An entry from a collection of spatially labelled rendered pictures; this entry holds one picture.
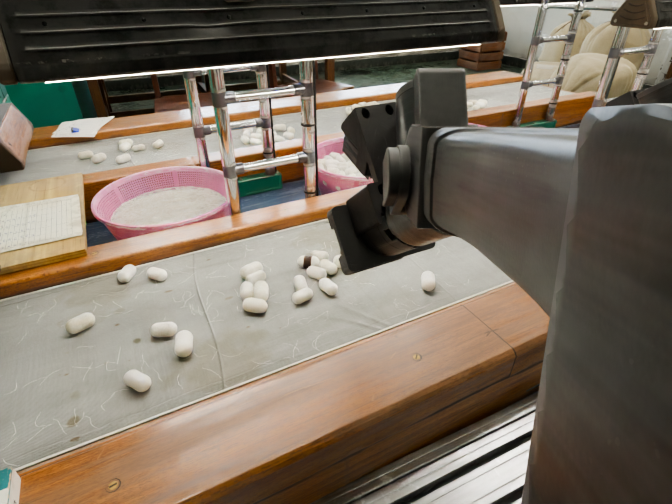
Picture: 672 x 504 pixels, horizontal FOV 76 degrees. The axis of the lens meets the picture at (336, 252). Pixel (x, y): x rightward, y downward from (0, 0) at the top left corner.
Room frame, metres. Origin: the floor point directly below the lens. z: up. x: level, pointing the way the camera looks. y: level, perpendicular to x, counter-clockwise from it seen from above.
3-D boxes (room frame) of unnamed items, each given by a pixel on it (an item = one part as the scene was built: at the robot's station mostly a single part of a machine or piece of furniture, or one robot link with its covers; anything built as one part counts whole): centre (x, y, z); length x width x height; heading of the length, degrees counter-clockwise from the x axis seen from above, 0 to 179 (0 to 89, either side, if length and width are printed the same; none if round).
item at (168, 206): (0.76, 0.33, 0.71); 0.22 x 0.22 x 0.06
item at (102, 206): (0.76, 0.33, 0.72); 0.27 x 0.27 x 0.10
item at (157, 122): (1.52, 0.04, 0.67); 1.81 x 0.12 x 0.19; 117
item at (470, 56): (6.37, -1.97, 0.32); 0.42 x 0.42 x 0.64; 25
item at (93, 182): (1.18, -0.14, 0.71); 1.81 x 0.05 x 0.11; 117
